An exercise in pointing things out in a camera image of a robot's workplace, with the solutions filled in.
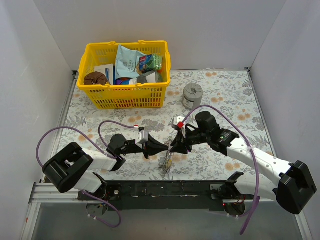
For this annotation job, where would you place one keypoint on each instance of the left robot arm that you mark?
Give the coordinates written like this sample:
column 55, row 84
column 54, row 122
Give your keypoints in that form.
column 73, row 166

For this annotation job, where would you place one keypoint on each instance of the light blue chips bag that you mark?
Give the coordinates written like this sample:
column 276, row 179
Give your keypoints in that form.
column 126, row 62

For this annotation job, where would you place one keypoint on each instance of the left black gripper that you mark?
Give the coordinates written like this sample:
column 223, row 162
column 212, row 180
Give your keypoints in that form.
column 145, row 146

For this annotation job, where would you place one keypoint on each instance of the blue green sponge pack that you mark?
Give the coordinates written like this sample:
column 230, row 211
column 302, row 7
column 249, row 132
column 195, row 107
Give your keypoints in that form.
column 151, row 62

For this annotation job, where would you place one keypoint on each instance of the white blue box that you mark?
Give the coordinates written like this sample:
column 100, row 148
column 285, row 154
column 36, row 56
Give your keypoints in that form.
column 108, row 70

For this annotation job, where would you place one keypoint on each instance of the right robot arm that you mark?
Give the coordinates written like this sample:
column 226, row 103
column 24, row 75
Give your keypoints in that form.
column 291, row 184

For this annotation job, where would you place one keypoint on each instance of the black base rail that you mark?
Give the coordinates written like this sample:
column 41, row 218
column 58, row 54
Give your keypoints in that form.
column 170, row 194

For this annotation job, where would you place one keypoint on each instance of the yellow plastic shopping basket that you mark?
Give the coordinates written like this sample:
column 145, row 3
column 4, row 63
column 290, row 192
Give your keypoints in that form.
column 148, row 95

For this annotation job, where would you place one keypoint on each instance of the brown round pouch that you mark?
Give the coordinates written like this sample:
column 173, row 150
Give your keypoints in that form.
column 95, row 78

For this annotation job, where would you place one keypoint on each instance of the floral table mat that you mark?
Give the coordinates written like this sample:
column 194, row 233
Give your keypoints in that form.
column 228, row 95

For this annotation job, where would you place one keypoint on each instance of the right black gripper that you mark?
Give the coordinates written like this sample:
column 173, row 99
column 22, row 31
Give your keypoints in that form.
column 184, row 142

